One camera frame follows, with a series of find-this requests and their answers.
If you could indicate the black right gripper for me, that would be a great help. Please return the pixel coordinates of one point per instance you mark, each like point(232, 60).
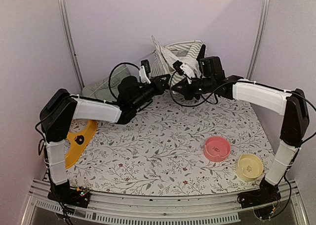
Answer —
point(185, 90)

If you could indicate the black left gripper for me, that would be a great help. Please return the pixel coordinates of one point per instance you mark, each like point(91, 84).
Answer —
point(160, 87)

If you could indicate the green striped pet tent fabric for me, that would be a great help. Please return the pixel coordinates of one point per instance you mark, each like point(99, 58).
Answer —
point(166, 55)

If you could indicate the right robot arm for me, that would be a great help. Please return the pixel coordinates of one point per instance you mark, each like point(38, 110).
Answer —
point(284, 113)

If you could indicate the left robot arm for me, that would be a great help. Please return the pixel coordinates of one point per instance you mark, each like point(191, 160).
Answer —
point(69, 122)

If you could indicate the pink pet bowl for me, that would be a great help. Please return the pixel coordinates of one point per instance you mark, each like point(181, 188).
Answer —
point(216, 149)

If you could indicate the cream pet bowl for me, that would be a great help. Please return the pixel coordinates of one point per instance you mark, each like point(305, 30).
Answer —
point(249, 167)

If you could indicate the green checkered cushion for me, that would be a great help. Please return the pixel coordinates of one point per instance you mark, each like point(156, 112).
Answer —
point(100, 89)

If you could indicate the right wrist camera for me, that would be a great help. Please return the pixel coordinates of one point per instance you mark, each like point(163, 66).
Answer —
point(188, 68)

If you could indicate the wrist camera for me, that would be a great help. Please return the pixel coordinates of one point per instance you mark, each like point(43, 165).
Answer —
point(188, 68)
point(144, 72)

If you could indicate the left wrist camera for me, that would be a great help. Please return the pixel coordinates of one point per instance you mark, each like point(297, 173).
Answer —
point(144, 72)

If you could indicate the right aluminium corner post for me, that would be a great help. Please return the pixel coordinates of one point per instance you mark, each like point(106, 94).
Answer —
point(259, 36)

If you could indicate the aluminium corner post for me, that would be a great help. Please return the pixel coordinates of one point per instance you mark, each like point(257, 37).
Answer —
point(69, 41)
point(259, 36)

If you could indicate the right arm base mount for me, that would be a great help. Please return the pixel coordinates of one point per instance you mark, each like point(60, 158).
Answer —
point(266, 193)

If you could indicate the left aluminium corner post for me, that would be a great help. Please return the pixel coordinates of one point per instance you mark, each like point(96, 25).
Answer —
point(69, 41)

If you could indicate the front aluminium rail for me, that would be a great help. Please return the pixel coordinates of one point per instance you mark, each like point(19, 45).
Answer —
point(122, 209)

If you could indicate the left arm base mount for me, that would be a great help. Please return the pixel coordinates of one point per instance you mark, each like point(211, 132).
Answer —
point(64, 194)

